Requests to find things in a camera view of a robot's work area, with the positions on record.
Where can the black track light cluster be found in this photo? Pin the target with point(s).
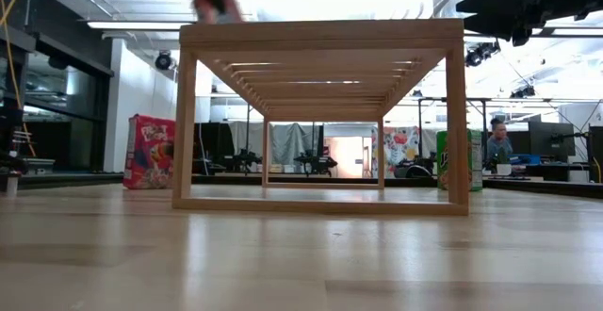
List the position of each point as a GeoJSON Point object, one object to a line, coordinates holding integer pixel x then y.
{"type": "Point", "coordinates": [524, 92]}
{"type": "Point", "coordinates": [480, 54]}

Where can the green Apple Jacks cereal box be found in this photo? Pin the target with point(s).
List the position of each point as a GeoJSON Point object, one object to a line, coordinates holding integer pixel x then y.
{"type": "Point", "coordinates": [442, 160]}

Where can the person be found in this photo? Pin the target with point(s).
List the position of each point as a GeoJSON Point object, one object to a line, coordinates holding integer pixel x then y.
{"type": "Point", "coordinates": [498, 143]}

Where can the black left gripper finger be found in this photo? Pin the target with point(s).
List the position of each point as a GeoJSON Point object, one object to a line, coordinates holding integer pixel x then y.
{"type": "Point", "coordinates": [216, 1]}

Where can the wooden slatted shelf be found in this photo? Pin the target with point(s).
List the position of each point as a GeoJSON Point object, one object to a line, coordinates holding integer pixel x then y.
{"type": "Point", "coordinates": [320, 33]}

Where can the red Froot Loops cereal box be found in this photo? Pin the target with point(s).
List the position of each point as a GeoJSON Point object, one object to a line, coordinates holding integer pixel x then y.
{"type": "Point", "coordinates": [148, 151]}

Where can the blue box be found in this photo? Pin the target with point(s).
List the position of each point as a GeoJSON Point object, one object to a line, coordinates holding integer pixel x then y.
{"type": "Point", "coordinates": [525, 159]}

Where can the small white post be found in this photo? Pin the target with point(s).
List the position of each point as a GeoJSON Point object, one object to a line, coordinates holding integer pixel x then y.
{"type": "Point", "coordinates": [11, 184]}

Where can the black monitor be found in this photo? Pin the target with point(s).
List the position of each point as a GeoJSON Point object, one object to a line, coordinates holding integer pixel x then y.
{"type": "Point", "coordinates": [551, 139]}

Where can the orange Mini Wheats cereal box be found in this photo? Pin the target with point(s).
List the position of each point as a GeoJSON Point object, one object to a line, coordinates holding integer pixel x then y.
{"type": "Point", "coordinates": [231, 11]}

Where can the white cup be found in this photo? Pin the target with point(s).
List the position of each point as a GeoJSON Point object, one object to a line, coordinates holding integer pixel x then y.
{"type": "Point", "coordinates": [504, 169]}

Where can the black background robot arm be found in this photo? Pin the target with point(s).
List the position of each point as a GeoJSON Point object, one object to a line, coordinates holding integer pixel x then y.
{"type": "Point", "coordinates": [245, 160]}
{"type": "Point", "coordinates": [315, 162]}

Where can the long ceiling light strip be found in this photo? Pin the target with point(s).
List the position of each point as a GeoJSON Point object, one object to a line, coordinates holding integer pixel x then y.
{"type": "Point", "coordinates": [136, 25]}

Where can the black aluminium table frame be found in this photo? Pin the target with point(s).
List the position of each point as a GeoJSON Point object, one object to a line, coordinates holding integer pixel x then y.
{"type": "Point", "coordinates": [70, 179]}

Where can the grey cloth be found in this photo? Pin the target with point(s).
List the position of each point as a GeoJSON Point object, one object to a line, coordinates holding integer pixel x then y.
{"type": "Point", "coordinates": [292, 141]}

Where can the black round spotlight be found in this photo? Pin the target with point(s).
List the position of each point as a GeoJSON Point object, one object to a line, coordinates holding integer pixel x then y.
{"type": "Point", "coordinates": [163, 61]}

